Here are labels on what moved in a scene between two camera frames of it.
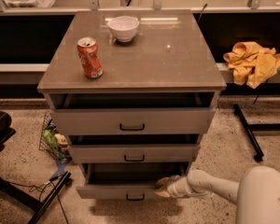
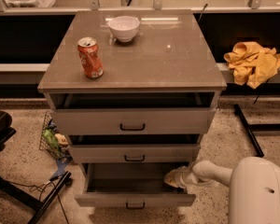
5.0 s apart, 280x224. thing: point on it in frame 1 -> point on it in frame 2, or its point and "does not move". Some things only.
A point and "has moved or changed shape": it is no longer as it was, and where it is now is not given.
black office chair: x=0 y=131 does not move
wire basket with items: x=52 y=143 does not move
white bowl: x=123 y=27 does not move
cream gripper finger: x=163 y=192 -> x=177 y=177
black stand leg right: x=250 y=127 does not move
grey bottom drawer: x=125 y=180 has moved or changed shape
